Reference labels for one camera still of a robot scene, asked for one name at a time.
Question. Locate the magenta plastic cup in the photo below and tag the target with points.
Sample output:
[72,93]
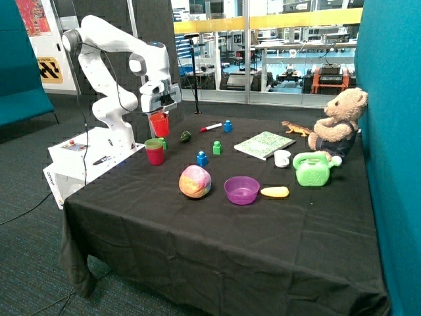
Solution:
[155,156]

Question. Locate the black tablecloth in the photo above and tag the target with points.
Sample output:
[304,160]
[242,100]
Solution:
[314,252]

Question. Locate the blue toy block back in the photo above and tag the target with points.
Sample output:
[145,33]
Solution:
[228,126]

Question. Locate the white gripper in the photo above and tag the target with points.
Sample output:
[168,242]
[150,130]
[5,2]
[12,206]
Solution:
[159,96]

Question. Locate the rainbow plush ball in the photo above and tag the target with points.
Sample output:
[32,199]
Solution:
[195,182]

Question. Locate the white ceramic mug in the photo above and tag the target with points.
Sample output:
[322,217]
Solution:
[282,158]

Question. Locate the yellow toy corn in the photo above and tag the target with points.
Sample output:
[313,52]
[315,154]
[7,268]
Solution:
[275,192]

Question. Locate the orange-red plastic cup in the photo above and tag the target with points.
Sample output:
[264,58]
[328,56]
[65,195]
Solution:
[160,125]

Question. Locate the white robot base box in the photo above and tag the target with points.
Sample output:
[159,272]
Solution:
[83,158]

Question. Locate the green plastic cup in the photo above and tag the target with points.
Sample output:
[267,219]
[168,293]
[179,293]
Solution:
[153,143]

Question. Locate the teal sofa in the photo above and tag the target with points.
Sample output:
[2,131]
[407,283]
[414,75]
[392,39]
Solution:
[22,93]

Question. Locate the dark green toy pepper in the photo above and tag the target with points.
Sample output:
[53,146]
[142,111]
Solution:
[185,137]

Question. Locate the blue toy block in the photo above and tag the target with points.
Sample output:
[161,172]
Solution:
[202,159]
[228,126]

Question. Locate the red white marker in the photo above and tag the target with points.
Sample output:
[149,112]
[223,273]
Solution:
[211,127]

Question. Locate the green patterned notebook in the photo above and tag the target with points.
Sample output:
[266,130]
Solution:
[263,145]

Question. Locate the brown teddy bear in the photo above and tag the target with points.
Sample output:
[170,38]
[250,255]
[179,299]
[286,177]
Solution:
[335,134]

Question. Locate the yellow black sign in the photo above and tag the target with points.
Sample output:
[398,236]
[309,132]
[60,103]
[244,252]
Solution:
[49,70]

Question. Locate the orange toy lizard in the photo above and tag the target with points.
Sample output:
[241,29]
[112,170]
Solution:
[294,128]

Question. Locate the green toy watering can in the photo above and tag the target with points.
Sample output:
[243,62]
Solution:
[312,169]

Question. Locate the teal partition wall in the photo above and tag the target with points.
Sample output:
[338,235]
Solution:
[387,61]

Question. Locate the red wall poster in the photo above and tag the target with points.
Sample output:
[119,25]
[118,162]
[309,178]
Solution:
[34,18]

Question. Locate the purple plastic bowl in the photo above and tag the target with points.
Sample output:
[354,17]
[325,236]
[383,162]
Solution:
[241,190]

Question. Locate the green toy block center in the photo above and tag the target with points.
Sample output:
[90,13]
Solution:
[217,148]

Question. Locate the blue toy block front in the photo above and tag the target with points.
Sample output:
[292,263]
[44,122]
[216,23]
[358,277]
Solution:
[202,159]

